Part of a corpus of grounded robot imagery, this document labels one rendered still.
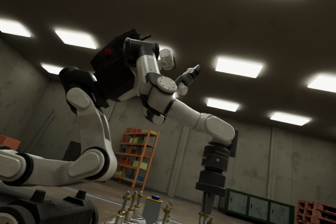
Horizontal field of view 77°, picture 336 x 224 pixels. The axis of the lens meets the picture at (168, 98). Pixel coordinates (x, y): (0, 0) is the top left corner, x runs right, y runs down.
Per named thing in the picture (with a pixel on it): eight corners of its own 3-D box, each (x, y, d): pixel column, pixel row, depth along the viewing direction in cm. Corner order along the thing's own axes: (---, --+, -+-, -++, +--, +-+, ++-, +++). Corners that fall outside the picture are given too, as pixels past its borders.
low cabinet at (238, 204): (271, 225, 826) (273, 202, 857) (294, 235, 652) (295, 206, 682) (217, 210, 862) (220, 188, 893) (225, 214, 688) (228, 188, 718)
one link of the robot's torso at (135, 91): (74, 49, 100) (141, 16, 105) (94, 70, 133) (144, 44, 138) (104, 103, 97) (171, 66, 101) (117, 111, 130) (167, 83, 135)
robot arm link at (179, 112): (199, 118, 71) (149, 90, 71) (185, 136, 78) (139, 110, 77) (204, 101, 80) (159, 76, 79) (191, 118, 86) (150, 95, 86)
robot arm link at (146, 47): (131, 52, 85) (129, 34, 94) (127, 70, 91) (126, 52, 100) (159, 56, 89) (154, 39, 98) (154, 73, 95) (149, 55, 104)
